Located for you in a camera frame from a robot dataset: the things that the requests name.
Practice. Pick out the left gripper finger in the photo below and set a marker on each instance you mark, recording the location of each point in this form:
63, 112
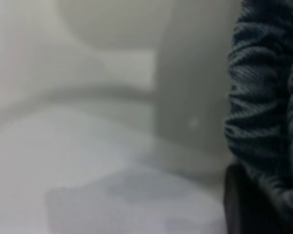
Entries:
241, 209

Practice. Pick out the blue denim children's pants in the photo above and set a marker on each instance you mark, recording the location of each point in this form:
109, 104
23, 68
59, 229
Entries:
258, 73

